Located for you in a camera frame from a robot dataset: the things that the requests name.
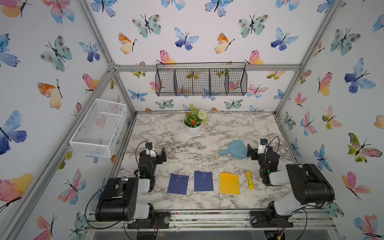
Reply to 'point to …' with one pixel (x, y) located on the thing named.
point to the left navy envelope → (178, 184)
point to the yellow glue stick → (251, 183)
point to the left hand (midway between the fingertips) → (157, 147)
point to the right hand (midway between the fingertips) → (259, 143)
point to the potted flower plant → (193, 119)
